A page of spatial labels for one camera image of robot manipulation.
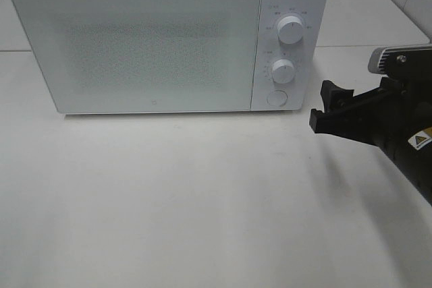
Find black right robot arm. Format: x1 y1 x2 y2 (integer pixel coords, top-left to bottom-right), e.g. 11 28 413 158
309 45 431 202

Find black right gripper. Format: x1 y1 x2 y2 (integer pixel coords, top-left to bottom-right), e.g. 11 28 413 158
309 44 431 153

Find white microwave knob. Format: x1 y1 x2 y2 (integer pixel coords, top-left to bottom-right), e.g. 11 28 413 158
276 14 304 45
271 59 296 84

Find round white door release button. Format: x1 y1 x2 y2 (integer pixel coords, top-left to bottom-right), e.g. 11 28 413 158
267 90 288 107

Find white microwave door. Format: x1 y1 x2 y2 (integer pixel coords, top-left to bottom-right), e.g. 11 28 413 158
12 0 260 114

